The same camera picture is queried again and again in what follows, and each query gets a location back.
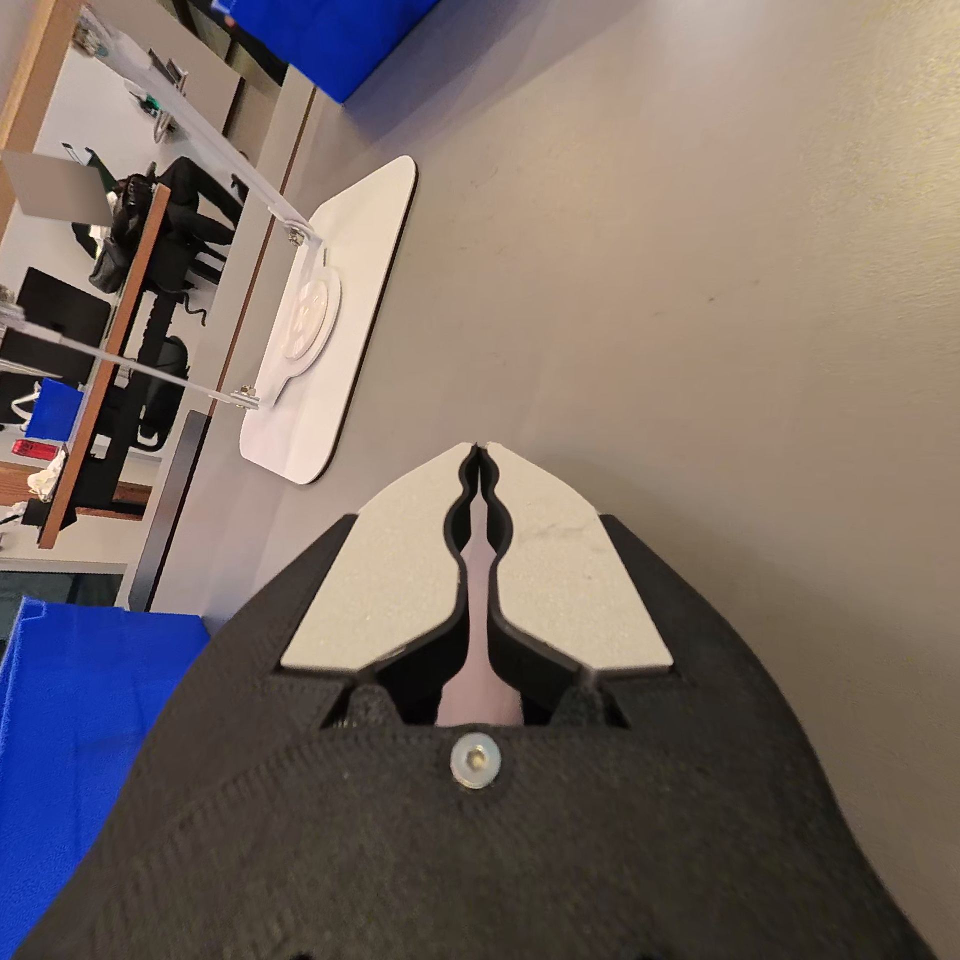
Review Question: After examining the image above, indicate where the black computer monitor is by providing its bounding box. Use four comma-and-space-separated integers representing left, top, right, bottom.
13, 266, 114, 385

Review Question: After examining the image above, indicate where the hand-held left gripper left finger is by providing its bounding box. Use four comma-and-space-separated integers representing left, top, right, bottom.
279, 442, 483, 727

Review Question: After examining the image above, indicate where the black office chair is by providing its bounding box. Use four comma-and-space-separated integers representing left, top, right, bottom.
112, 336, 190, 453
146, 156, 250, 294

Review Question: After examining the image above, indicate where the white document stand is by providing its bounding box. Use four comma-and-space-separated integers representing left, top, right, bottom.
0, 0, 420, 486

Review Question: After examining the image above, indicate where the blue bin with divider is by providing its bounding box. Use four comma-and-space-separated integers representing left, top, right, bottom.
212, 0, 442, 105

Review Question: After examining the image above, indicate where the blue bin with cables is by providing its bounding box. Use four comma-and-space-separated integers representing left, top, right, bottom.
0, 596, 211, 931

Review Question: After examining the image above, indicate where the black bag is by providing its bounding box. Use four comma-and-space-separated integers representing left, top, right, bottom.
88, 172, 155, 295

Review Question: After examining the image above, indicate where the silver laptop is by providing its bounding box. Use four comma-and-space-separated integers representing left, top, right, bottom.
0, 148, 108, 226

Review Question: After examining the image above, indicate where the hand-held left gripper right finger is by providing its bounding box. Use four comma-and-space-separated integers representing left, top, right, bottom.
483, 441, 675, 727

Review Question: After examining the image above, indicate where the person's left hand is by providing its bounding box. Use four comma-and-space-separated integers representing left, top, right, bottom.
437, 541, 526, 729

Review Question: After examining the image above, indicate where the wooden office desk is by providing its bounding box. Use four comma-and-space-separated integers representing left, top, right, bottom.
37, 183, 170, 552

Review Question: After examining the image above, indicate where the small blue box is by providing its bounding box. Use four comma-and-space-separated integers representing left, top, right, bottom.
24, 377, 85, 445

